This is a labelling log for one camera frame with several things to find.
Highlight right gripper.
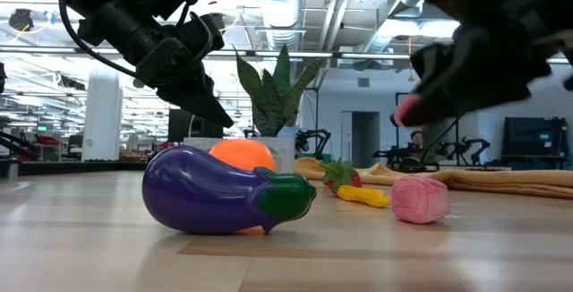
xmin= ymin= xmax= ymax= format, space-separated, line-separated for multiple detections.
xmin=393 ymin=21 xmax=554 ymax=128

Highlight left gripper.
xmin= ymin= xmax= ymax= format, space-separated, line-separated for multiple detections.
xmin=133 ymin=12 xmax=235 ymax=129

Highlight clear plastic tupperware container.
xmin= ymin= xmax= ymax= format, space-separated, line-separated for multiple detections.
xmin=183 ymin=137 xmax=288 ymax=175

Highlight pink toy raspberry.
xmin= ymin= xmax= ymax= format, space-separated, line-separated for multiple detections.
xmin=393 ymin=93 xmax=423 ymax=127
xmin=390 ymin=175 xmax=452 ymax=226

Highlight orange toy fruit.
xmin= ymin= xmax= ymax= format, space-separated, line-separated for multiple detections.
xmin=209 ymin=138 xmax=278 ymax=173

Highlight purple toy eggplant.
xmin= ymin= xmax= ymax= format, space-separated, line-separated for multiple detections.
xmin=141 ymin=144 xmax=318 ymax=235

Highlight yellow toy corn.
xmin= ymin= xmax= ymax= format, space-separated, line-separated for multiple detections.
xmin=336 ymin=184 xmax=392 ymax=209

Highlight leafy toy strawberry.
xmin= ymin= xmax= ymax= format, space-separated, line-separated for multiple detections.
xmin=318 ymin=159 xmax=363 ymax=194

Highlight black background monitor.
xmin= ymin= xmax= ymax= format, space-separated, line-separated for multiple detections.
xmin=167 ymin=107 xmax=225 ymax=143

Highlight person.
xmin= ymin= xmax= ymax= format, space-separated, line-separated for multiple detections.
xmin=281 ymin=112 xmax=301 ymax=140
xmin=409 ymin=130 xmax=426 ymax=150

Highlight green snake plant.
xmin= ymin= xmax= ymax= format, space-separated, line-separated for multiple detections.
xmin=235 ymin=44 xmax=324 ymax=139

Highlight background black robot arms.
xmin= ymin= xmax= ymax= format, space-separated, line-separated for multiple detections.
xmin=372 ymin=137 xmax=493 ymax=173

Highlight black cabinet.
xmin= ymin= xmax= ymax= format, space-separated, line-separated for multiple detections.
xmin=501 ymin=116 xmax=570 ymax=171

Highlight white building column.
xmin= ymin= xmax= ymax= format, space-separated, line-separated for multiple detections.
xmin=81 ymin=58 xmax=124 ymax=162

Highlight overhead light bar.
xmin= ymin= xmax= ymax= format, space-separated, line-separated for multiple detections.
xmin=0 ymin=44 xmax=573 ymax=65

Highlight yellow folded cloth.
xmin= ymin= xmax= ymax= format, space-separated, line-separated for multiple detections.
xmin=294 ymin=156 xmax=573 ymax=201

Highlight white plant pot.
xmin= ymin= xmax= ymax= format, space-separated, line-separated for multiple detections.
xmin=263 ymin=136 xmax=296 ymax=175

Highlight black table frame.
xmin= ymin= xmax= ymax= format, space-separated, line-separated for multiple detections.
xmin=0 ymin=159 xmax=176 ymax=179

